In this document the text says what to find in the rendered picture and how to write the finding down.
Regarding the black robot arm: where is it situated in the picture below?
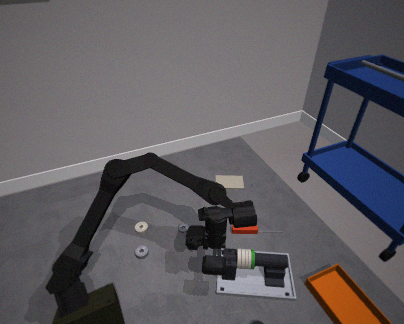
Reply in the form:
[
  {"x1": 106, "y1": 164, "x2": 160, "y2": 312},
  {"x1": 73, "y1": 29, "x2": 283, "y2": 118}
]
[{"x1": 45, "y1": 152, "x2": 257, "y2": 317}]

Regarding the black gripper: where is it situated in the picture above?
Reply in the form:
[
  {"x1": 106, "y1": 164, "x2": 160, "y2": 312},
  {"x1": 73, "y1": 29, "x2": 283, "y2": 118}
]
[{"x1": 202, "y1": 227, "x2": 226, "y2": 276}]

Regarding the orange open tray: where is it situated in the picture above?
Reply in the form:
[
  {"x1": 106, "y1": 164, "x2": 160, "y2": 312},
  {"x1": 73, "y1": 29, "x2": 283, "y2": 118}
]
[{"x1": 305, "y1": 264, "x2": 392, "y2": 324}]

